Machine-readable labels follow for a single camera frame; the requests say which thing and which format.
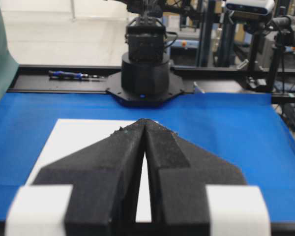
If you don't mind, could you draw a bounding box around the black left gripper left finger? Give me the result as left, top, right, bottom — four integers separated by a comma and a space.
4, 118, 146, 236

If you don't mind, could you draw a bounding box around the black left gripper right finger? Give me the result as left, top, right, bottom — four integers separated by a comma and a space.
142, 118, 271, 236

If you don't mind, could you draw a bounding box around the white paper sheet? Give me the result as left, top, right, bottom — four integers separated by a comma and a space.
26, 118, 151, 223

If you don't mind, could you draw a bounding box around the blue table cloth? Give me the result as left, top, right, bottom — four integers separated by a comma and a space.
0, 93, 295, 222

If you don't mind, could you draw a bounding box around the blue handled screwdriver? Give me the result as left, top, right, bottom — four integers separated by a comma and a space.
48, 70, 104, 80

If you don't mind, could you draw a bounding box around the white grey depth camera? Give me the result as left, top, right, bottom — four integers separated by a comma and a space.
225, 0, 275, 20

